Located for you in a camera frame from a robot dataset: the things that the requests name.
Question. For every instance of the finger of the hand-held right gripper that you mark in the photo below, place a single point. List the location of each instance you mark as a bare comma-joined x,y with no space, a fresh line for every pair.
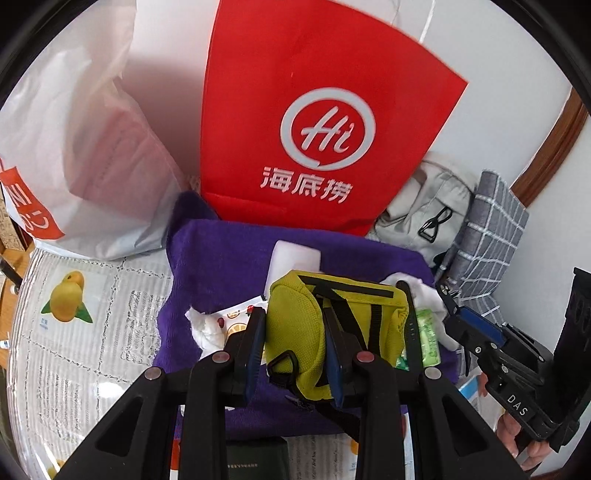
482,325
461,330

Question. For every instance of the white crumpled cloth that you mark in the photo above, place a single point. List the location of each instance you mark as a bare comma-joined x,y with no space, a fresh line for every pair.
205,330

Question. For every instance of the green tissue pack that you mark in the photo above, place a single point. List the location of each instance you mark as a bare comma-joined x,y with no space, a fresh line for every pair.
427,337

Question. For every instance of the purple towel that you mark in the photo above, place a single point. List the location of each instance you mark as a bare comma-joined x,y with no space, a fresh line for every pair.
212,258

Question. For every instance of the brown wooden door frame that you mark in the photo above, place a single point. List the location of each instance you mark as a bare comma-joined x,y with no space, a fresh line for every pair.
549,157

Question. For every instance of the red paper bag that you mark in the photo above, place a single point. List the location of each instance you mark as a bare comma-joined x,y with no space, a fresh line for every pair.
258,115

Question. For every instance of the person's right hand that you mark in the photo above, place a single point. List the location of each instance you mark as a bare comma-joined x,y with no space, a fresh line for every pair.
510,429

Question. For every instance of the orange print snack packet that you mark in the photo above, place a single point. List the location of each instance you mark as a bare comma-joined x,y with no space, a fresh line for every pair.
235,318

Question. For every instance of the fruit print tablecloth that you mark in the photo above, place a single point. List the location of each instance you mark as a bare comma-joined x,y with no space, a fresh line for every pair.
92,369

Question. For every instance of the beige fabric bag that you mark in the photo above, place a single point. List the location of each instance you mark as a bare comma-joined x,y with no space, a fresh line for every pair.
415,203

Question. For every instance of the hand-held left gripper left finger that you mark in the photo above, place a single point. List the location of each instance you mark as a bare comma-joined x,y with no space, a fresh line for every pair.
255,355

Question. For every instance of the white plastic shopping bag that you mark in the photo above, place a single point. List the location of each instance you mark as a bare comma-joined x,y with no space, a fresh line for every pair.
92,161

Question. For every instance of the brown gold box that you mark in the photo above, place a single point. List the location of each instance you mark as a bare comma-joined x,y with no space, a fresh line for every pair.
256,461

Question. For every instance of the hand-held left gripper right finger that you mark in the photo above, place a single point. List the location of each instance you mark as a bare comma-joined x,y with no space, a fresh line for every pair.
333,364

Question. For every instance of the brown cardboard items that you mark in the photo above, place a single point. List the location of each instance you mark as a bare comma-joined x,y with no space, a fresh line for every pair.
9,230

